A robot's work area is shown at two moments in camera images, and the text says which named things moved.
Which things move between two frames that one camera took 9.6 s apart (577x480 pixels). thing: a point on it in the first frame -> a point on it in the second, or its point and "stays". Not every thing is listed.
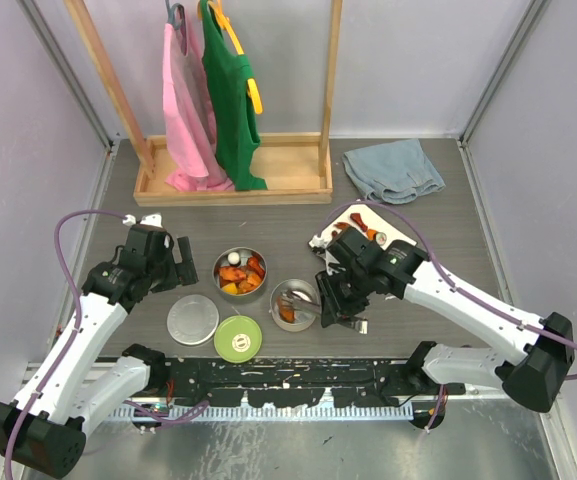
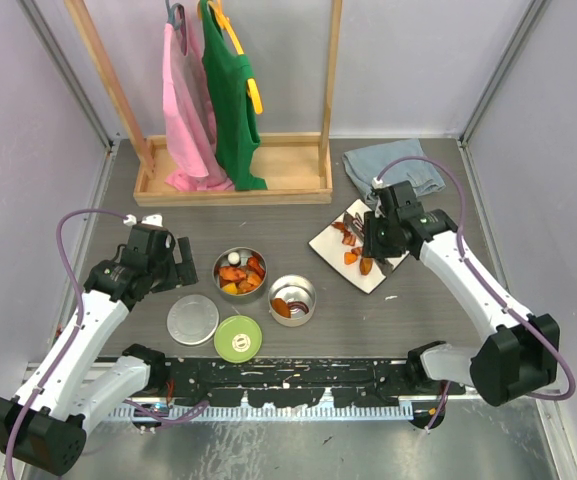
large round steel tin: x=239 y=271 stays
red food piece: x=255 y=265 stays
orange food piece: x=232 y=274 stays
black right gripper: x=333 y=306 -> x=372 y=248
